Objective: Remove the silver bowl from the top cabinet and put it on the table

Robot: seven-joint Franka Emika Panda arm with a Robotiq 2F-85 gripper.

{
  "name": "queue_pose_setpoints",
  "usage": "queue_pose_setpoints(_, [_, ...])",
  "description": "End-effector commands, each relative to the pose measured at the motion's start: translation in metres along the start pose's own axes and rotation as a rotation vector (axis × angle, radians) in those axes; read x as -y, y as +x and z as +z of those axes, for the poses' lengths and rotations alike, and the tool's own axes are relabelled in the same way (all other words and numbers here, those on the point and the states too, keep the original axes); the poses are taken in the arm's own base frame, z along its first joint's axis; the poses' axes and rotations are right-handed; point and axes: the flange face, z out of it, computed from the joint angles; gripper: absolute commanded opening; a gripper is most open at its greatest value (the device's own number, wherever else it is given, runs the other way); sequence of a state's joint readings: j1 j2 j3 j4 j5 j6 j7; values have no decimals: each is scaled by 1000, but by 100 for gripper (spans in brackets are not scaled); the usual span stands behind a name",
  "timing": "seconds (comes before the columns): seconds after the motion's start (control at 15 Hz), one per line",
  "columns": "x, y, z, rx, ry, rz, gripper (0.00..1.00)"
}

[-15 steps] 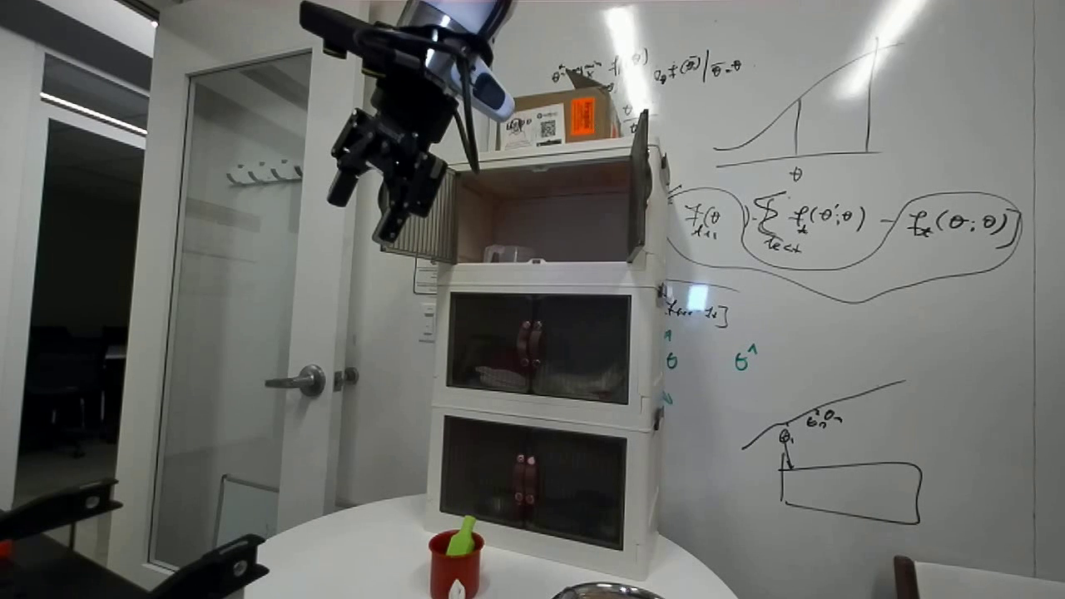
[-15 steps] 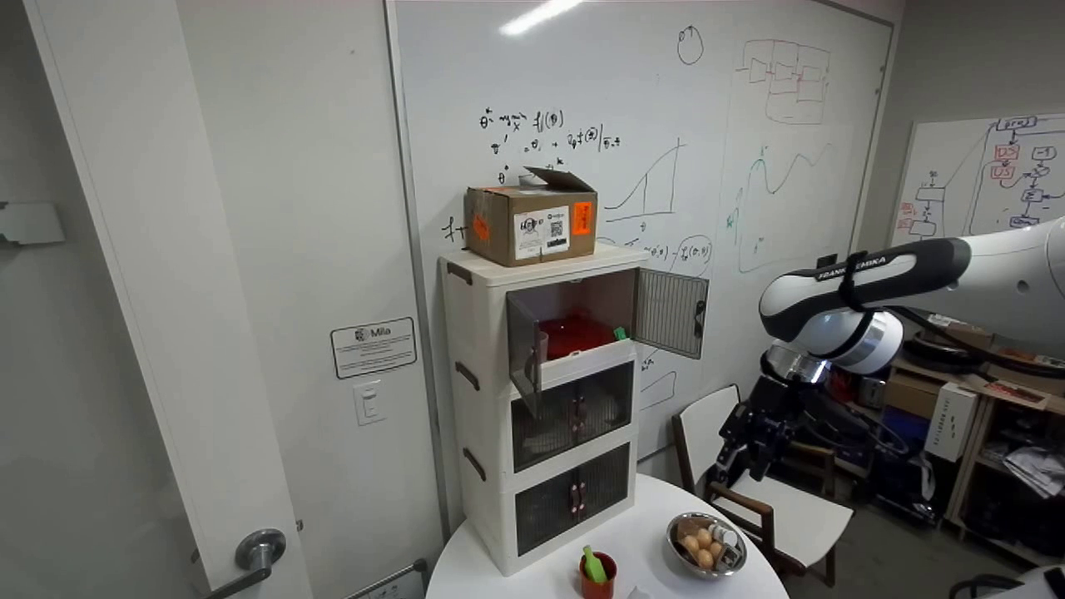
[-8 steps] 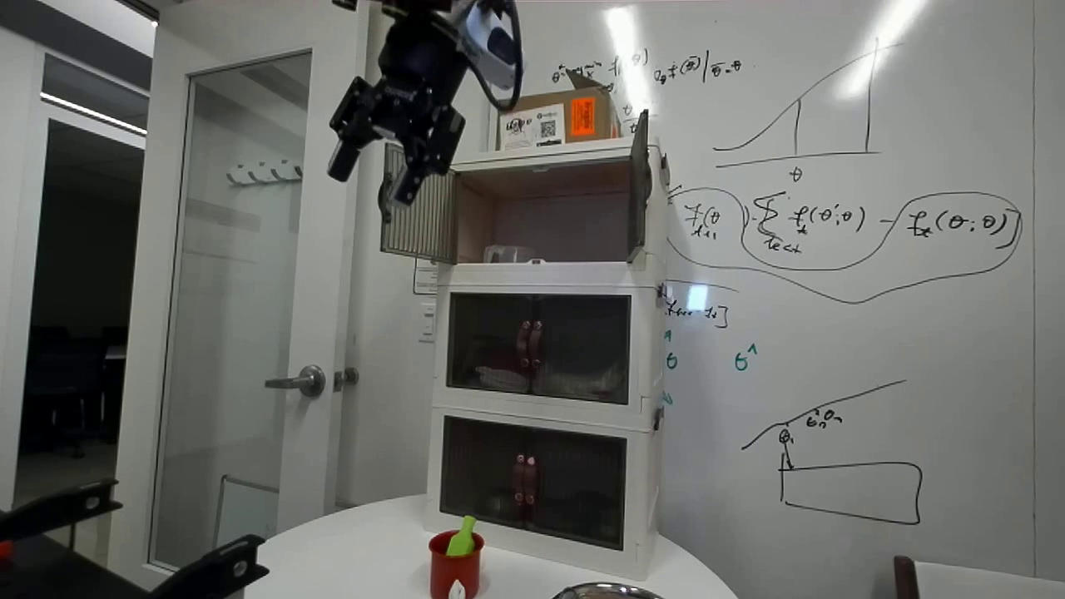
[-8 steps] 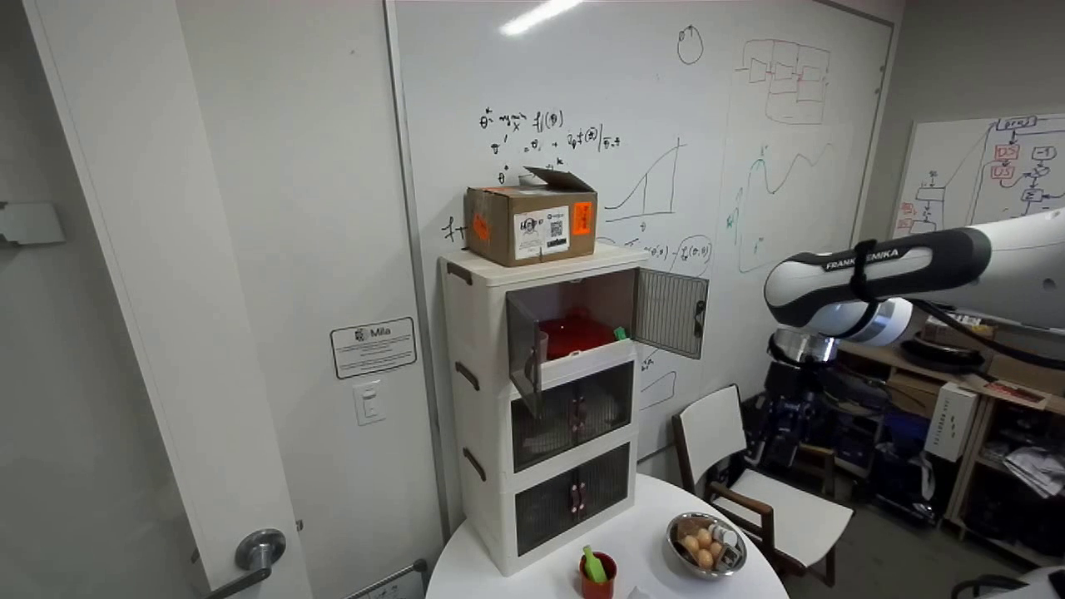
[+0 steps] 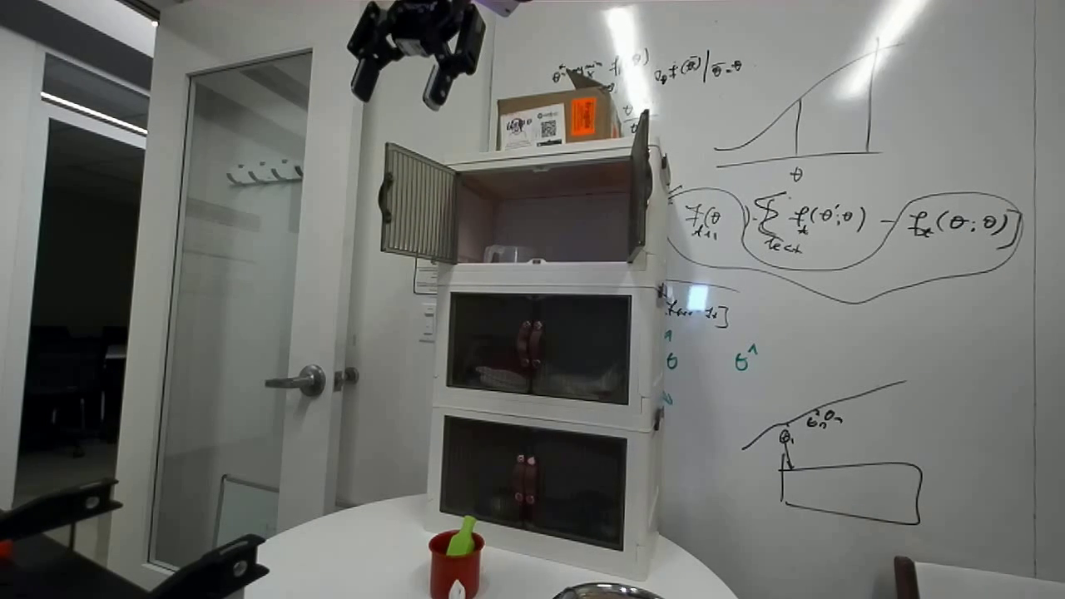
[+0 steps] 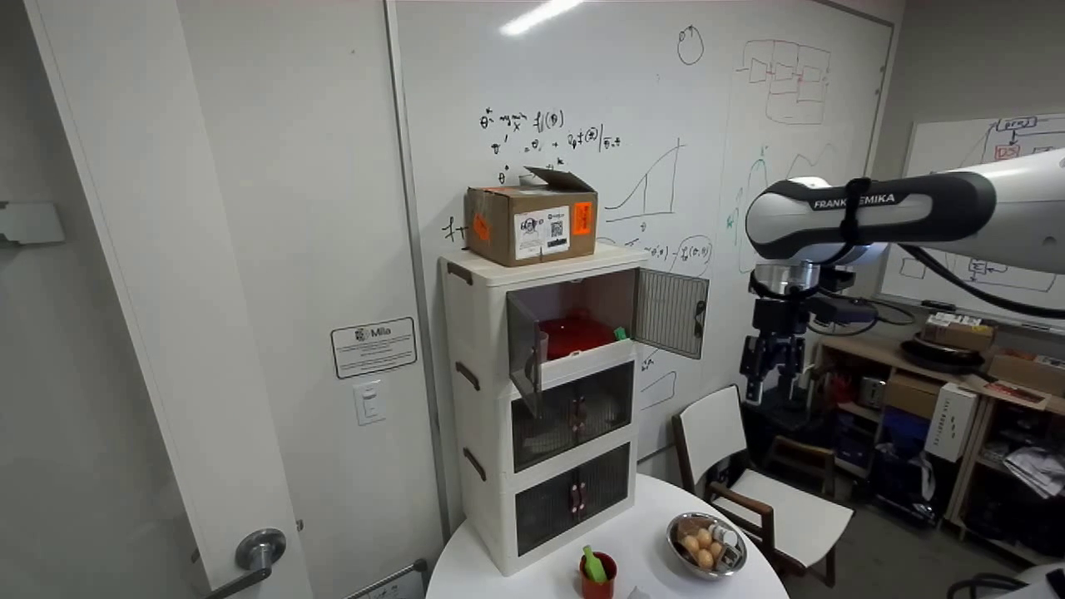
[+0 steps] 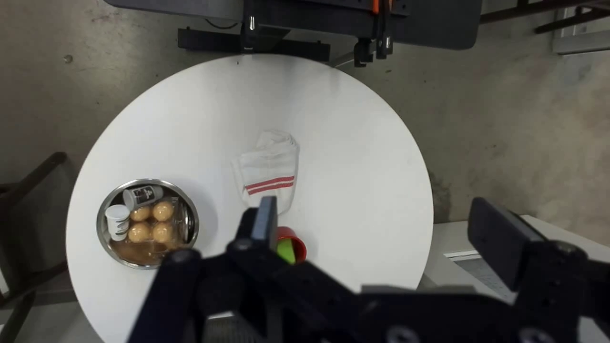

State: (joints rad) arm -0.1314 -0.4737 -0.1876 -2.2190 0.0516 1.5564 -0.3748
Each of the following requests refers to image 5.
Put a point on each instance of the cardboard box with orange sticker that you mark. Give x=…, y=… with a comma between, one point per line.
x=553, y=121

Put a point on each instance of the white light switch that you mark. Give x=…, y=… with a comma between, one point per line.
x=428, y=278

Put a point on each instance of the white three-tier cabinet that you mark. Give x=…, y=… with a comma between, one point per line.
x=655, y=445

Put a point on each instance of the white coat hook rack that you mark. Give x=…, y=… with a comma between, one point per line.
x=265, y=170

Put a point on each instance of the silver door lock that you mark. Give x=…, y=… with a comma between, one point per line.
x=344, y=377

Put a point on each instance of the grey cabinet door with latch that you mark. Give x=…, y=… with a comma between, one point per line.
x=418, y=205

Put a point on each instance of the white chair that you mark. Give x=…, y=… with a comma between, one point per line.
x=978, y=585

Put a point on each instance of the large wall whiteboard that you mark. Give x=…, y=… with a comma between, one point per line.
x=942, y=334

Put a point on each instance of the white door with glass panel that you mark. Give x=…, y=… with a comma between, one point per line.
x=255, y=288

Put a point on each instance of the black metal bracket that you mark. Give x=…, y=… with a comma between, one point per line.
x=62, y=505
x=219, y=560

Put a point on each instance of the silver bowl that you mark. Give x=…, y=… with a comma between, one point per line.
x=606, y=590

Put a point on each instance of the red cup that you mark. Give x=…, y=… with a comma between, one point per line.
x=456, y=569

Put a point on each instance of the green item in cup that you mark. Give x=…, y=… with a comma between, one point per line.
x=464, y=532

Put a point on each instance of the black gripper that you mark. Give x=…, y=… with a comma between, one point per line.
x=428, y=25

